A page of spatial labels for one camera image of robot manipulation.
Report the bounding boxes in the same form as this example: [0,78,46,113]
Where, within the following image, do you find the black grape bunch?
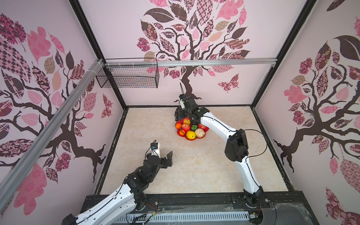
[174,106,191,122]

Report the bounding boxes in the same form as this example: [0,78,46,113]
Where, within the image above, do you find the red flower-shaped fruit bowl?
[175,117,209,141]

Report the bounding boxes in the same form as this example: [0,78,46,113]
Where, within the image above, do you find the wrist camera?
[179,94,187,110]
[151,142,160,158]

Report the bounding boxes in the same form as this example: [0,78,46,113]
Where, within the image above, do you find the left aluminium frame rail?
[1,59,104,210]

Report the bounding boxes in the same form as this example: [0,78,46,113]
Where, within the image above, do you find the aluminium frame rail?
[1,59,104,210]
[105,58,277,67]

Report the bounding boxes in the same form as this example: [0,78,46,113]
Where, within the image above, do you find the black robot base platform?
[130,191,319,225]

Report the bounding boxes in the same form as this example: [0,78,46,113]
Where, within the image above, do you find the yellow lemon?
[186,130,197,140]

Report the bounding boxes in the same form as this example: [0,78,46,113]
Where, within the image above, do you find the white slotted cable duct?
[113,211,250,225]

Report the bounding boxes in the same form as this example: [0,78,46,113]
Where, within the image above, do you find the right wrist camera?
[179,94,187,110]

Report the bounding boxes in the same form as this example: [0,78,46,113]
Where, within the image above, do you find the small yellow quince fruit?
[183,119,190,125]

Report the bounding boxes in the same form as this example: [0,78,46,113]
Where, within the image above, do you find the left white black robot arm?
[62,152,173,225]

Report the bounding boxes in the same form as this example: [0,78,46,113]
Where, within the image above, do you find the rear aluminium frame rail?
[105,58,277,67]

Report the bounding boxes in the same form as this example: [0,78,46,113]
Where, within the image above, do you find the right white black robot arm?
[175,94,265,208]

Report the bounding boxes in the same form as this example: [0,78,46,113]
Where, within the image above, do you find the red pomegranate fruit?
[181,123,191,134]

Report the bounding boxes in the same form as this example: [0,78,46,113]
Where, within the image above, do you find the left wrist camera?
[151,142,160,158]

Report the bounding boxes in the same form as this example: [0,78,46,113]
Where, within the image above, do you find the red strawberry with green leaves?
[198,124,207,131]

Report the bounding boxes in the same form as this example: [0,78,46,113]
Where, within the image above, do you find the black wire mesh basket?
[96,57,160,89]

